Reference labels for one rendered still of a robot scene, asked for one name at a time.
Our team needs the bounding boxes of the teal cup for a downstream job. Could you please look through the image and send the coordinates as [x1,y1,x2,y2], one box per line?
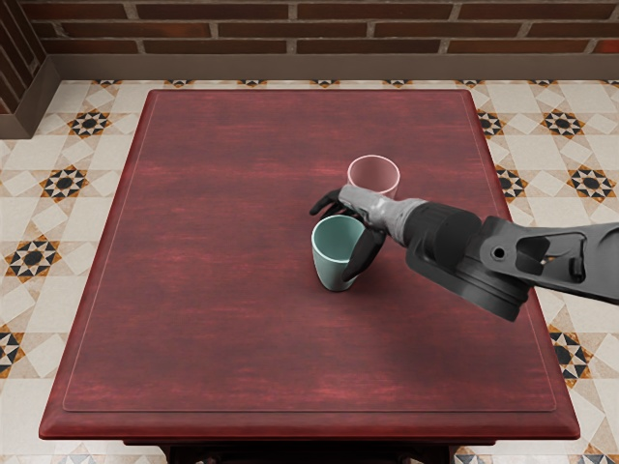
[310,215,369,293]

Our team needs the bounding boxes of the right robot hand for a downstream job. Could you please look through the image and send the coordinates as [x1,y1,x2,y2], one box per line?
[309,184,427,283]

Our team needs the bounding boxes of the pink cup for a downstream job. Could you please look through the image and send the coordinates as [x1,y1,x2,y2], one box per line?
[346,154,401,200]

